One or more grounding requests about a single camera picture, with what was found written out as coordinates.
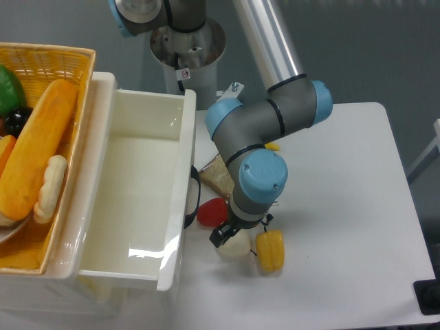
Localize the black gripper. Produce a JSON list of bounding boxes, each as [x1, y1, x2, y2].
[[209, 212, 274, 248]]

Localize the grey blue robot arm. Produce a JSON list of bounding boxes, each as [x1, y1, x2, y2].
[[109, 1, 333, 247]]

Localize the red bell pepper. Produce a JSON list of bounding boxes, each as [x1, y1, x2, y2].
[[197, 197, 228, 228]]

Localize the yellow bell pepper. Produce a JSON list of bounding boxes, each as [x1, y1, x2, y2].
[[255, 226, 285, 273]]

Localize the bread slice in plastic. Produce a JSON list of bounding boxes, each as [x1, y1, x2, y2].
[[199, 154, 234, 201]]

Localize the white plastic drawer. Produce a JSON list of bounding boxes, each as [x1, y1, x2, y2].
[[46, 72, 196, 292]]

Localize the yellow banana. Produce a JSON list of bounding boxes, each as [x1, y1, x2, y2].
[[265, 142, 281, 151]]

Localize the cream croissant pastry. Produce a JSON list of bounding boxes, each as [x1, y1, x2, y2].
[[33, 155, 67, 224]]

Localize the orange baguette loaf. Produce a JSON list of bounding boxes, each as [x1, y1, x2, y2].
[[1, 79, 78, 227]]

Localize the white plate in basket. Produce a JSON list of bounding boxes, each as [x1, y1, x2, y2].
[[0, 214, 32, 243]]

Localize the black device at edge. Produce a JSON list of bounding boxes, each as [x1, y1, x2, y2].
[[413, 279, 439, 316]]

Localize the orange food piece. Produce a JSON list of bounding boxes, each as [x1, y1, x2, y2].
[[0, 135, 17, 175]]

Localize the black round fruit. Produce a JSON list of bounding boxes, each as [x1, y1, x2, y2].
[[3, 106, 33, 138]]

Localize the white furniture leg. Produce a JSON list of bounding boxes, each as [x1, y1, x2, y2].
[[406, 119, 439, 185]]

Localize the yellow wicker basket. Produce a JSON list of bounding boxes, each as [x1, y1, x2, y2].
[[1, 43, 96, 276]]

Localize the green bell pepper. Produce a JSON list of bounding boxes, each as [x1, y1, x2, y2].
[[0, 65, 27, 118]]

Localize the black drawer handle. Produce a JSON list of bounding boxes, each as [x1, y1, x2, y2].
[[184, 166, 201, 228]]

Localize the white cabinet frame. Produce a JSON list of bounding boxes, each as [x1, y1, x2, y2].
[[1, 270, 179, 316]]

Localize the metal mounting bracket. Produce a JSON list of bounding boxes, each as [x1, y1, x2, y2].
[[217, 81, 245, 102]]

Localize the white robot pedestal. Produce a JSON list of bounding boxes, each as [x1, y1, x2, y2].
[[150, 18, 226, 110]]

